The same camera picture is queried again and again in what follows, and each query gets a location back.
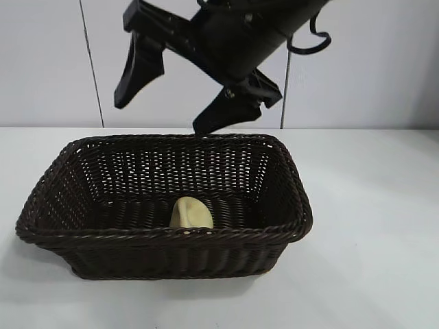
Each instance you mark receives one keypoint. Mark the cream round soap bar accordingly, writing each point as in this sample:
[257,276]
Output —
[192,214]

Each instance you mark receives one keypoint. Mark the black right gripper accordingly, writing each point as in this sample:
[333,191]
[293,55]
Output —
[226,41]

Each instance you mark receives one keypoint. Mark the dark brown wicker basket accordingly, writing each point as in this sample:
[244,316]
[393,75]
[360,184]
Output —
[137,253]

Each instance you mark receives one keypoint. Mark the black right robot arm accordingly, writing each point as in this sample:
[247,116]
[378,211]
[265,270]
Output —
[313,7]

